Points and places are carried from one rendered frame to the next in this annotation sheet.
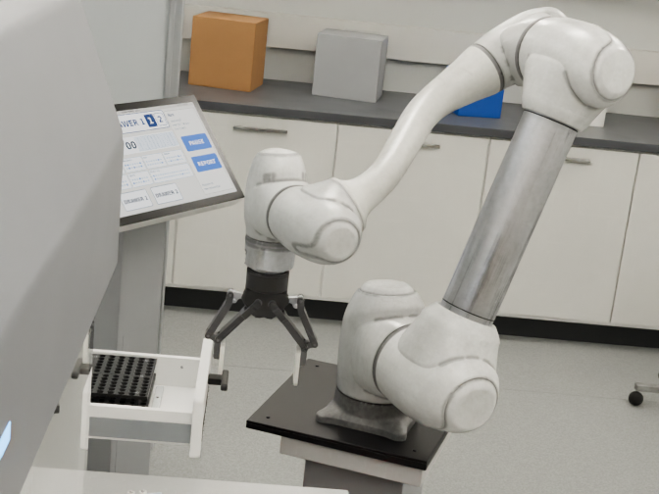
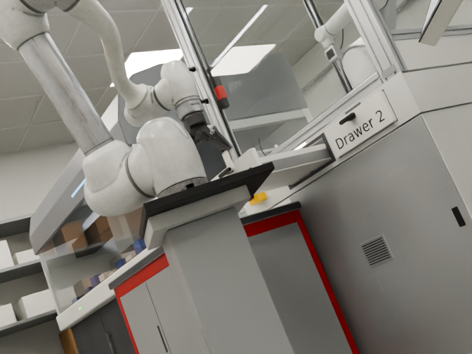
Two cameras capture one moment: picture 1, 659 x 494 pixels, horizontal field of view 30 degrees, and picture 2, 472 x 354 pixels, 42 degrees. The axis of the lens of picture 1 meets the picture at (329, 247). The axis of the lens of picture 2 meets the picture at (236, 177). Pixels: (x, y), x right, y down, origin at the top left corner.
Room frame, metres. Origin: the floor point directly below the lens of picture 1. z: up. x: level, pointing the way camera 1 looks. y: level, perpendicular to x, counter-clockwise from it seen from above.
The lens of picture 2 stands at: (3.77, -0.93, 0.44)
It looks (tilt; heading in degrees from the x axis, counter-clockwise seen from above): 12 degrees up; 147
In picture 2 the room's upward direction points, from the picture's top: 22 degrees counter-clockwise
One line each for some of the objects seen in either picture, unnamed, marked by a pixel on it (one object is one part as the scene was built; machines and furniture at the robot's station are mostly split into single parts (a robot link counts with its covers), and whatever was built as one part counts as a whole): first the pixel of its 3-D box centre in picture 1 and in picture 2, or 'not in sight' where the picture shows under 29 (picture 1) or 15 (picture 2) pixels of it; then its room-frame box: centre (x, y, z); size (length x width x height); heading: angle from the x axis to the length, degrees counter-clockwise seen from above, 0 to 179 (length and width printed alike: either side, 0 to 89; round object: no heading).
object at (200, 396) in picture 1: (201, 395); (237, 179); (2.03, 0.20, 0.87); 0.29 x 0.02 x 0.11; 4
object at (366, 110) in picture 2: not in sight; (358, 125); (2.32, 0.54, 0.87); 0.29 x 0.02 x 0.11; 4
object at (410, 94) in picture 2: not in sight; (394, 139); (2.01, 1.00, 0.87); 1.02 x 0.95 x 0.14; 4
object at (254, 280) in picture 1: (266, 291); (197, 129); (2.07, 0.10, 1.07); 0.08 x 0.07 x 0.09; 94
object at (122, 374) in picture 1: (88, 388); not in sight; (2.01, 0.40, 0.87); 0.22 x 0.18 x 0.06; 94
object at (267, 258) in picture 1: (270, 252); (189, 109); (2.07, 0.10, 1.14); 0.09 x 0.09 x 0.06
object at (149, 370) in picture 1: (147, 377); not in sight; (2.02, 0.30, 0.90); 0.18 x 0.02 x 0.01; 4
